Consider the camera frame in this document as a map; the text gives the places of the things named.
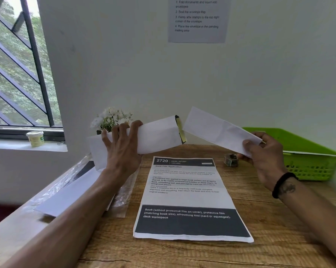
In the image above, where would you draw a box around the person's left hand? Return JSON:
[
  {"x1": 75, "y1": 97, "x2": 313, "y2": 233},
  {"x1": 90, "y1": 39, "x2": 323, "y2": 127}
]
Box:
[{"x1": 101, "y1": 120, "x2": 144, "y2": 176}]

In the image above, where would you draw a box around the person's right hand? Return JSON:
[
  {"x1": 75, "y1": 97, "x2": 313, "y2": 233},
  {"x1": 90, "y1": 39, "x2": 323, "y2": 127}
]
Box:
[{"x1": 236, "y1": 132, "x2": 286, "y2": 191}]

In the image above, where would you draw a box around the white envelope with yellow strip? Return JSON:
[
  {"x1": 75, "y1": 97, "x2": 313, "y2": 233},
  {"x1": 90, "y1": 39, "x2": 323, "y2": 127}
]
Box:
[{"x1": 87, "y1": 115, "x2": 188, "y2": 171}]

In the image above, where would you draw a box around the person's left forearm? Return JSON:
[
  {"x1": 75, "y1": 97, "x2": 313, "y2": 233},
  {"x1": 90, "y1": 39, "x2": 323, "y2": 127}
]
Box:
[{"x1": 0, "y1": 168, "x2": 135, "y2": 268}]

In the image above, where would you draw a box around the person's right forearm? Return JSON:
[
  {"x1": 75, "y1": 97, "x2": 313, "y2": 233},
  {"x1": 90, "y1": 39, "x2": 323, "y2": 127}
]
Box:
[{"x1": 277, "y1": 176, "x2": 336, "y2": 266}]

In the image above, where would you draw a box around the white flower plant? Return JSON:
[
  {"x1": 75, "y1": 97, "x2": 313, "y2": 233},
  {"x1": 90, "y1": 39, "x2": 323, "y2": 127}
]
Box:
[{"x1": 90, "y1": 106, "x2": 134, "y2": 135}]

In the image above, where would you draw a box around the small stamp roll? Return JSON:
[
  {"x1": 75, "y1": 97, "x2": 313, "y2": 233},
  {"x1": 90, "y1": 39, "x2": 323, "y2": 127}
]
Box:
[{"x1": 223, "y1": 154, "x2": 240, "y2": 167}]

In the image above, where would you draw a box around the black wristband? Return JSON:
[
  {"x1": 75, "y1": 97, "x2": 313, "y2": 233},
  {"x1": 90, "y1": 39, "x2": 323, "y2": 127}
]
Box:
[{"x1": 272, "y1": 172, "x2": 299, "y2": 199}]

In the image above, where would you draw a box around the clear plastic wrap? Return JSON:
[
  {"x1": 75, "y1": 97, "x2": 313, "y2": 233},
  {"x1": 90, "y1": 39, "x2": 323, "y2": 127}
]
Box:
[{"x1": 25, "y1": 155, "x2": 142, "y2": 218}]

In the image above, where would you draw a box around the green plastic basket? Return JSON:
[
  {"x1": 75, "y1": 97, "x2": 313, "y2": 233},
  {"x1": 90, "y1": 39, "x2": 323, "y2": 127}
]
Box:
[{"x1": 242, "y1": 127, "x2": 336, "y2": 182}]

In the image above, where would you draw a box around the white paper sheet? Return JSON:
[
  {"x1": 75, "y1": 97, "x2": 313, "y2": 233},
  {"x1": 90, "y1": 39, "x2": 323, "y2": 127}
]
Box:
[{"x1": 282, "y1": 150, "x2": 336, "y2": 157}]

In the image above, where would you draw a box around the large white envelope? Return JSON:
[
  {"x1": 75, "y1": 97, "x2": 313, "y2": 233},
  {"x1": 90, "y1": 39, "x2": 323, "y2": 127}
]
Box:
[{"x1": 33, "y1": 165, "x2": 116, "y2": 218}]

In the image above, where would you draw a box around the white plastic cup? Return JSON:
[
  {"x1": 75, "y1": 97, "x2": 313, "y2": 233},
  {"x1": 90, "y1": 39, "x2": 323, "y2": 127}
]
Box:
[{"x1": 26, "y1": 130, "x2": 45, "y2": 148}]

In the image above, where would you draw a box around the printed instruction sheet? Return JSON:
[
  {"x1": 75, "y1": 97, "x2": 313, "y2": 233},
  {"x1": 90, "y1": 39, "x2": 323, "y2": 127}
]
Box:
[{"x1": 133, "y1": 156, "x2": 255, "y2": 243}]

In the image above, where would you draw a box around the dark metal window grille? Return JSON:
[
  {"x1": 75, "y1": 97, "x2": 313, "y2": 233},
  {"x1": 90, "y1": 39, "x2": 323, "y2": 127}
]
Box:
[{"x1": 0, "y1": 0, "x2": 65, "y2": 141}]

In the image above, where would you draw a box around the grey wall notice sheet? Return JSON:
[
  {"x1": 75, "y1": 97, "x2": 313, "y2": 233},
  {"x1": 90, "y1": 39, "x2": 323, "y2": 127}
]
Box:
[{"x1": 168, "y1": 0, "x2": 231, "y2": 44}]

